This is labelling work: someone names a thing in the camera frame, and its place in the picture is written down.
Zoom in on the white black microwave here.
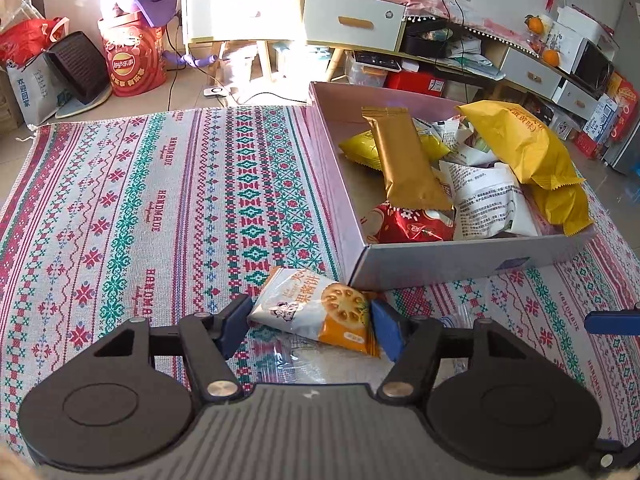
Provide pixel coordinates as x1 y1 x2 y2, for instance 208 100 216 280
547 22 616 93

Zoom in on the white orange biscuit packet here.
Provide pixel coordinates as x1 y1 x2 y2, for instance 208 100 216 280
247 266 383 359

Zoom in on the red chips bag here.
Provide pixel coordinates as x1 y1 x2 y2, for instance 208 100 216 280
101 12 169 98

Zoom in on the silver refrigerator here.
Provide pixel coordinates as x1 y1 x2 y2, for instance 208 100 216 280
602 0 640 177

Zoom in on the red gift box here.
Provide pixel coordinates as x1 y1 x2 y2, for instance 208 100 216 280
607 72 640 143

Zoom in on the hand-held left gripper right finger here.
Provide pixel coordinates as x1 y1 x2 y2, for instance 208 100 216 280
370 299 530 403

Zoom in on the yellow snack packet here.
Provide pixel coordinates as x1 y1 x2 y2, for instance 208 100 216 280
527 182 594 237
339 130 452 170
455 101 587 192

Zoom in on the wooden TV stand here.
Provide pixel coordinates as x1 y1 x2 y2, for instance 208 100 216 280
400 15 611 121

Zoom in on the white printed carton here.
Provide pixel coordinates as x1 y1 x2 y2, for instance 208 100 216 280
549 109 581 141

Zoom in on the patterned woven mat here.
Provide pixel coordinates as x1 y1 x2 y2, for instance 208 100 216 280
0 105 640 461

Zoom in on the blue white carton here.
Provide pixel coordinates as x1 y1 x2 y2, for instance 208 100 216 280
582 94 618 143

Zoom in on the black fan heater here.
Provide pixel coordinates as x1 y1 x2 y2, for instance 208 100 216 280
46 31 112 106

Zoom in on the small red box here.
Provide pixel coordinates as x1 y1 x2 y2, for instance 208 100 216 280
574 131 601 158

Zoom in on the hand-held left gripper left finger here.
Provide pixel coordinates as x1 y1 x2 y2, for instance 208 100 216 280
92 294 254 404

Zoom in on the white drawer cabinet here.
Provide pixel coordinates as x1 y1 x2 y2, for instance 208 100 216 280
299 0 408 81

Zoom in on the clear storage bin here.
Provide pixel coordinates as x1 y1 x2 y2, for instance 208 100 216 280
346 50 403 88

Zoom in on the white appliance box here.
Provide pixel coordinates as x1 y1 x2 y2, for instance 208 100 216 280
556 6 617 46

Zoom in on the purple handheld tool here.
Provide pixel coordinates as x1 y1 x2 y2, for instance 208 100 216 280
164 51 219 72

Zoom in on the pink cardboard box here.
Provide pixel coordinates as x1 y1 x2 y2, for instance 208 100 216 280
306 81 598 292

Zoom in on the red plastic bag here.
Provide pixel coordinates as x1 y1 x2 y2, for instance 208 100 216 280
0 17 71 68

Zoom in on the small white snack packet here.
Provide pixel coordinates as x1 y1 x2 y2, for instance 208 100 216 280
412 117 451 146

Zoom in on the red snack packet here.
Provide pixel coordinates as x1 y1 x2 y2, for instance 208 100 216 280
372 201 457 244

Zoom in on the black case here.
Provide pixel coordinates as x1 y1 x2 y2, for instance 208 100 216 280
404 22 453 58

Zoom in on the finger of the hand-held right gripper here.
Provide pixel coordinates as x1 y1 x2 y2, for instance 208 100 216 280
585 305 640 336

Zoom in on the paper stack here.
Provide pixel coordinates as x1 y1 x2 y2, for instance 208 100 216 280
445 35 506 82

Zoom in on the white paper bag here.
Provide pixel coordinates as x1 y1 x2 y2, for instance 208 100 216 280
6 51 71 128

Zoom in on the gold snack packet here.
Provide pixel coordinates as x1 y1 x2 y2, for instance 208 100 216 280
361 106 454 211

